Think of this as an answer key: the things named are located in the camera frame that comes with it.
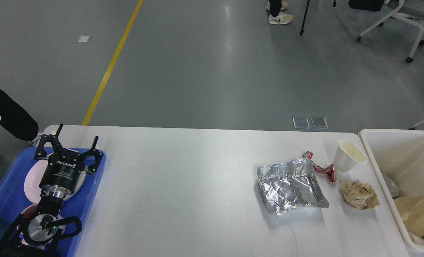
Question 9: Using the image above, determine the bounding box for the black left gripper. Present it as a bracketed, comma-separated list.
[33, 124, 104, 197]

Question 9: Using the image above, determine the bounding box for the brown paper sheet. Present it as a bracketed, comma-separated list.
[394, 196, 424, 239]

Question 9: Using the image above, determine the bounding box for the pink plate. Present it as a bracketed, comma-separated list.
[23, 160, 73, 203]

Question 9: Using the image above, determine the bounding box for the white paper cup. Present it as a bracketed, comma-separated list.
[408, 232, 424, 246]
[333, 140, 367, 174]

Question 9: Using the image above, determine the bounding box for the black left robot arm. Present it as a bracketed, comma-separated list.
[0, 125, 105, 257]

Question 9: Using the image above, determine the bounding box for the cream plastic bin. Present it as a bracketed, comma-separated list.
[359, 130, 424, 253]

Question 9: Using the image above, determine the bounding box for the clear plastic wrap in bin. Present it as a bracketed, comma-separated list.
[382, 173, 400, 199]

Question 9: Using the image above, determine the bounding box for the crumpled brown paper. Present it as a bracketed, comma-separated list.
[340, 180, 380, 210]

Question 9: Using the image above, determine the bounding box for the tipped white paper cup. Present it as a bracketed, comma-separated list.
[333, 140, 367, 174]

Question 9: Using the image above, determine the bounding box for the small red object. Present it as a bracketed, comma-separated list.
[301, 151, 337, 182]

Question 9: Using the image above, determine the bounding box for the white floor label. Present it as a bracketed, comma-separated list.
[77, 35, 91, 42]

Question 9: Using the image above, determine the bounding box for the right metal floor plate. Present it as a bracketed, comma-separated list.
[311, 117, 328, 130]

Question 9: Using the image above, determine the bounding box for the metal floor plate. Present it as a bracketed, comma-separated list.
[292, 117, 310, 130]
[311, 117, 328, 130]

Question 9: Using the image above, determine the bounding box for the left metal floor plate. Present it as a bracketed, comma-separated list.
[292, 117, 310, 130]

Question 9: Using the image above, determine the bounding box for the crumpled aluminium foil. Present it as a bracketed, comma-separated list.
[256, 158, 329, 216]

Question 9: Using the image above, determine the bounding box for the white office chair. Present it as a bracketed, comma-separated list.
[356, 0, 424, 63]

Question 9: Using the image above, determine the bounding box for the black tripod leg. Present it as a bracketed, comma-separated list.
[299, 0, 310, 36]

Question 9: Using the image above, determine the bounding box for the person with white sneakers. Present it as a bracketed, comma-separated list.
[266, 0, 294, 25]

